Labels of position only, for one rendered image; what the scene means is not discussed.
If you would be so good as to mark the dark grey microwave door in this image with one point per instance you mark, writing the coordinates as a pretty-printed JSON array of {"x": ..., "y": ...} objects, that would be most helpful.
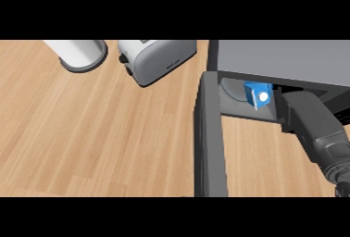
[{"x": 210, "y": 139}]

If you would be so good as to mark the white cylindrical appliance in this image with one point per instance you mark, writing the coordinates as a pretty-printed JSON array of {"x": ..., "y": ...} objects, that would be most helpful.
[{"x": 80, "y": 52}]

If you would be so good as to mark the grey microwave turntable plate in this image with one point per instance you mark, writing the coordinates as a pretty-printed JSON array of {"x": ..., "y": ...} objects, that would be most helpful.
[{"x": 234, "y": 89}]

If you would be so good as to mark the blue milk carton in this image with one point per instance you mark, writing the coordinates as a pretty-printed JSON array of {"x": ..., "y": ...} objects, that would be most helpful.
[{"x": 259, "y": 95}]

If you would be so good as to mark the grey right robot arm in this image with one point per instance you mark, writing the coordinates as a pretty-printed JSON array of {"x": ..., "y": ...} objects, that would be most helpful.
[{"x": 315, "y": 126}]

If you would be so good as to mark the silver toaster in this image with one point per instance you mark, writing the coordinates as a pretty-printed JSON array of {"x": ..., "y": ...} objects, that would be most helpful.
[{"x": 155, "y": 60}]

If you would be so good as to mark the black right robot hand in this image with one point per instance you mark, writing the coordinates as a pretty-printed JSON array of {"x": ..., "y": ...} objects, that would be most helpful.
[{"x": 279, "y": 92}]

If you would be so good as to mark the dark grey microwave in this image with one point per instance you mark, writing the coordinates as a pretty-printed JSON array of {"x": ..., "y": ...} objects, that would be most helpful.
[{"x": 282, "y": 60}]

